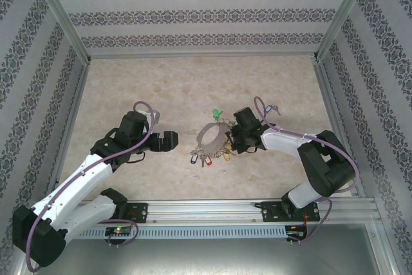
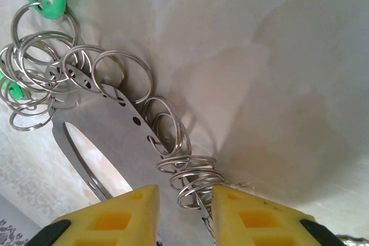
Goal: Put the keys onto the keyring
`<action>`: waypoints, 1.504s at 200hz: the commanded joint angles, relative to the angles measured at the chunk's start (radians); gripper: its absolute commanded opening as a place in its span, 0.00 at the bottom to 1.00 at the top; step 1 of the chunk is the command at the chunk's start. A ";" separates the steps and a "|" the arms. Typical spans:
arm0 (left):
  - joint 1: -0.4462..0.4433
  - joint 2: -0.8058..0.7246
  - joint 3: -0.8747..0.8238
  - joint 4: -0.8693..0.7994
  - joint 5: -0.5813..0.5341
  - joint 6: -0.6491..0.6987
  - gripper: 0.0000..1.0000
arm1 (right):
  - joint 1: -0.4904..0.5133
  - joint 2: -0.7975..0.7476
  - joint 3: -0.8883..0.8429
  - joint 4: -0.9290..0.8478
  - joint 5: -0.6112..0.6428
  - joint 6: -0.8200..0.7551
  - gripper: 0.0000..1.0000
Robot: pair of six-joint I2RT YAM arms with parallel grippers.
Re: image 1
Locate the aluminium side rail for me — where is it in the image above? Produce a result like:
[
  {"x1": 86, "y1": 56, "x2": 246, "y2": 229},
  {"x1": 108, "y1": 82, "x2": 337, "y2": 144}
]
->
[
  {"x1": 48, "y1": 59, "x2": 93, "y2": 198},
  {"x1": 312, "y1": 58, "x2": 368, "y2": 198}
]

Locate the grey metal front panel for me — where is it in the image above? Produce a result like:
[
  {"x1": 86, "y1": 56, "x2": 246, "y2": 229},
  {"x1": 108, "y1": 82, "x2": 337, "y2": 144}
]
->
[{"x1": 6, "y1": 223, "x2": 396, "y2": 275}]

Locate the key ring with coloured keys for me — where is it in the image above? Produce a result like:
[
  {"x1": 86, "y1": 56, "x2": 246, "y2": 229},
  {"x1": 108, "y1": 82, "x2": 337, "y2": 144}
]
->
[{"x1": 195, "y1": 119, "x2": 236, "y2": 156}]

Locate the circuit board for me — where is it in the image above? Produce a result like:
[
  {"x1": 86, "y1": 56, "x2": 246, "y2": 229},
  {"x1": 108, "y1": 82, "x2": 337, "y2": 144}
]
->
[
  {"x1": 285, "y1": 224, "x2": 307, "y2": 236},
  {"x1": 105, "y1": 227, "x2": 132, "y2": 237}
]

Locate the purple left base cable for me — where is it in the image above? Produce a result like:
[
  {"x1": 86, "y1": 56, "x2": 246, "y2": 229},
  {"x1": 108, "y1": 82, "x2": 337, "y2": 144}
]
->
[{"x1": 108, "y1": 219, "x2": 140, "y2": 248}]

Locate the white slotted cable duct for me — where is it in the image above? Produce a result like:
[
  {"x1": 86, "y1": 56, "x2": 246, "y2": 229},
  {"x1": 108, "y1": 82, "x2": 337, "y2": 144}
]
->
[{"x1": 79, "y1": 225, "x2": 288, "y2": 239}]

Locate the aluminium frame post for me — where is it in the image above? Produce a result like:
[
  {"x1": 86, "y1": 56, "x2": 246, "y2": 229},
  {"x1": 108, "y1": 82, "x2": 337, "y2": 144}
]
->
[
  {"x1": 38, "y1": 0, "x2": 93, "y2": 63},
  {"x1": 312, "y1": 0, "x2": 378, "y2": 62}
]

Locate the left circuit board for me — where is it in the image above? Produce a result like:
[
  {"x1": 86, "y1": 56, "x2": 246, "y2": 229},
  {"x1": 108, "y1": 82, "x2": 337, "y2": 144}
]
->
[{"x1": 105, "y1": 227, "x2": 132, "y2": 237}]

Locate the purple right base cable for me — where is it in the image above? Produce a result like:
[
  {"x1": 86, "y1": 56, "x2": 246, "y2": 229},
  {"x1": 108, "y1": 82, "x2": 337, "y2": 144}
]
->
[{"x1": 300, "y1": 198, "x2": 333, "y2": 245}]

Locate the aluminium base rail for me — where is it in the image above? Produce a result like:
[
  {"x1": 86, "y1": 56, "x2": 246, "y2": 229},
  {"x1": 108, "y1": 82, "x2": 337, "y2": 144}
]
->
[{"x1": 76, "y1": 199, "x2": 378, "y2": 225}]

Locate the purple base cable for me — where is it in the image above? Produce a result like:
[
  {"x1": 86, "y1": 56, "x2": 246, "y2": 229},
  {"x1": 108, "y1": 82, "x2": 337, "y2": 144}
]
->
[
  {"x1": 108, "y1": 219, "x2": 140, "y2": 248},
  {"x1": 300, "y1": 198, "x2": 333, "y2": 245}
]

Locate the loose key with blue tag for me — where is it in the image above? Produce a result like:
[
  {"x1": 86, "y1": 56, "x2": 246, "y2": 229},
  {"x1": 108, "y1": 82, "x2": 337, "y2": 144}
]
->
[{"x1": 263, "y1": 104, "x2": 281, "y2": 117}]

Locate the right circuit board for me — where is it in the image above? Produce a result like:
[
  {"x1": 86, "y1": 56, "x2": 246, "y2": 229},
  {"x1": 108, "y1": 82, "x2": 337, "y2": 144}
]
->
[{"x1": 285, "y1": 224, "x2": 307, "y2": 236}]

